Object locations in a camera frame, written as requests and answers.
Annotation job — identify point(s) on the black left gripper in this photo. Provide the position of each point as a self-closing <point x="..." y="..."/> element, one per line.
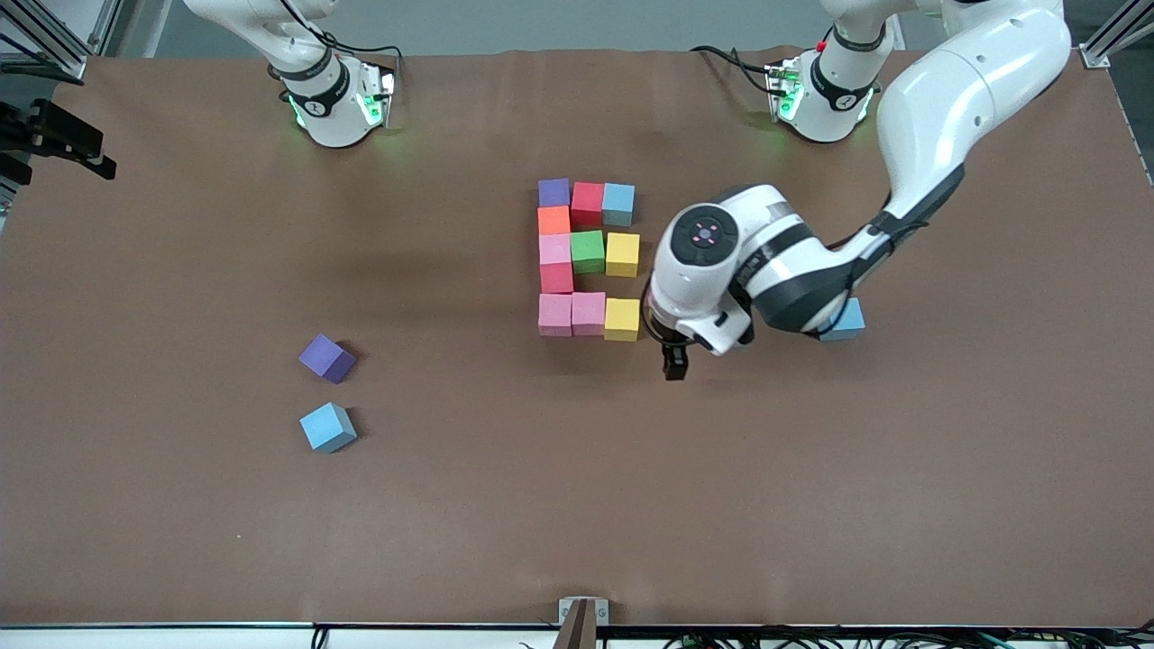
<point x="673" y="357"/>

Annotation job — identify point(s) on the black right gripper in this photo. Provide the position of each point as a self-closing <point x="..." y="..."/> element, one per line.
<point x="56" y="133"/>

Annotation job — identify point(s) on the yellow foam cube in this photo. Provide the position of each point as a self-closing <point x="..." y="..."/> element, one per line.
<point x="622" y="254"/>
<point x="622" y="319"/>

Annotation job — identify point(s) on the pink foam cube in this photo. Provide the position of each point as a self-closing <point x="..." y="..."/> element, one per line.
<point x="555" y="250"/>
<point x="555" y="315"/>
<point x="589" y="314"/>

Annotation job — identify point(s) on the green foam cube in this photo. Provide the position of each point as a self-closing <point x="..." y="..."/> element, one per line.
<point x="588" y="251"/>

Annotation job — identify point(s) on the red foam cube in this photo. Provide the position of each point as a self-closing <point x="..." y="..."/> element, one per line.
<point x="557" y="278"/>
<point x="587" y="204"/>

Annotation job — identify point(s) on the blue foam cube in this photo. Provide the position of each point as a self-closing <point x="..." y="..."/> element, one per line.
<point x="618" y="203"/>
<point x="849" y="323"/>
<point x="327" y="425"/>

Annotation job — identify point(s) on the orange foam cube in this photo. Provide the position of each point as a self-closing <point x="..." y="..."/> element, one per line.
<point x="554" y="221"/>

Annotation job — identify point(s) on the purple foam cube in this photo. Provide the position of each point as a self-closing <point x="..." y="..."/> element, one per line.
<point x="554" y="192"/>
<point x="325" y="357"/>

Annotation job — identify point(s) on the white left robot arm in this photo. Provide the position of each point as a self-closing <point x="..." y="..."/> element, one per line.
<point x="938" y="108"/>

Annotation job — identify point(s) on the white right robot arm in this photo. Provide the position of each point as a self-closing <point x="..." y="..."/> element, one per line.
<point x="334" y="113"/>

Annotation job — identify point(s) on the table cover sheet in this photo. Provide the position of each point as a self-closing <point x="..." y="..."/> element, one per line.
<point x="577" y="541"/>

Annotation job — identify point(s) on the aluminium frame post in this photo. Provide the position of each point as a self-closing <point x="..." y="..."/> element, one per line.
<point x="70" y="66"/>
<point x="1104" y="45"/>

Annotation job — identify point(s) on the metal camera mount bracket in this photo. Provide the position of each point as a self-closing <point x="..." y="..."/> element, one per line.
<point x="581" y="631"/>

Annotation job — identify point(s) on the white table edge rail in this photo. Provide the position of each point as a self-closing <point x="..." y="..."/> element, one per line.
<point x="180" y="638"/>

